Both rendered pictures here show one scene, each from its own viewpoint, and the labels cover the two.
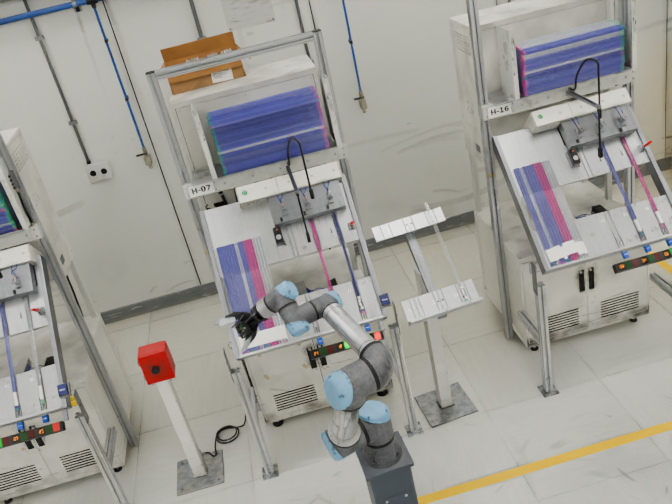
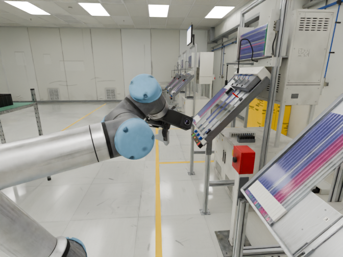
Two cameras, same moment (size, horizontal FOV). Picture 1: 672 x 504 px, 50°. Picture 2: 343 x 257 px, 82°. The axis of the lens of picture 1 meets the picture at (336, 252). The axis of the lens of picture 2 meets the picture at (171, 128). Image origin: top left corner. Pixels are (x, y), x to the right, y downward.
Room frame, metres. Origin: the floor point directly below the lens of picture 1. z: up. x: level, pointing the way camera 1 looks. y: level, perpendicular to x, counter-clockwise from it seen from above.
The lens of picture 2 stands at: (2.28, -0.31, 1.27)
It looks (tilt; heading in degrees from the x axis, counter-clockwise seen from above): 16 degrees down; 90
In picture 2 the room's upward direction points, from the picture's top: straight up
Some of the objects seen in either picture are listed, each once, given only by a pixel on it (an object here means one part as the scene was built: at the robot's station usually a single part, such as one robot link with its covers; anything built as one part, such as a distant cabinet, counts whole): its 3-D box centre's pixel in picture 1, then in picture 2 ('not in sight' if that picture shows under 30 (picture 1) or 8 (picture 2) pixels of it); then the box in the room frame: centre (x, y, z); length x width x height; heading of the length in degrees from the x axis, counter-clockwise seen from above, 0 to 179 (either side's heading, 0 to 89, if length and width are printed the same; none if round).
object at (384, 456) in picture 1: (380, 444); not in sight; (2.02, 0.00, 0.60); 0.15 x 0.15 x 0.10
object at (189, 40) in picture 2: not in sight; (191, 36); (2.75, 4.91, 2.10); 0.58 x 0.14 x 0.41; 94
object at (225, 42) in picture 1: (224, 59); not in sight; (3.45, 0.30, 1.82); 0.68 x 0.30 x 0.20; 94
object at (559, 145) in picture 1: (573, 224); not in sight; (3.21, -1.23, 0.65); 1.01 x 0.73 x 1.29; 4
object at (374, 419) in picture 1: (373, 421); not in sight; (2.02, 0.01, 0.72); 0.13 x 0.12 x 0.14; 113
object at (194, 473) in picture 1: (176, 414); (238, 199); (2.76, 0.92, 0.39); 0.24 x 0.24 x 0.78; 4
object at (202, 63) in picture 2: not in sight; (195, 85); (2.89, 4.92, 0.95); 1.36 x 0.82 x 1.90; 4
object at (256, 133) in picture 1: (268, 130); not in sight; (3.16, 0.17, 1.52); 0.51 x 0.13 x 0.27; 94
